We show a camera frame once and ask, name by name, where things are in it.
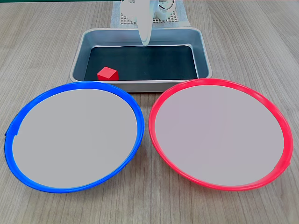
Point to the black tray mat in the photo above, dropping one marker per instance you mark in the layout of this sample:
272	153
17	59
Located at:
151	63

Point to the steel tray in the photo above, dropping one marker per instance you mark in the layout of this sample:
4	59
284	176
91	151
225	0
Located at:
205	58

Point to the blue-rimmed white plate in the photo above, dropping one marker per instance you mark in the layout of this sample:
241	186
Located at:
74	137

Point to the red-rimmed white plate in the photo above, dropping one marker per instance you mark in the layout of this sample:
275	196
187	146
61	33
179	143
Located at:
219	135

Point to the small red cube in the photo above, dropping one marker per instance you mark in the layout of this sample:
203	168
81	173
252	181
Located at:
107	74

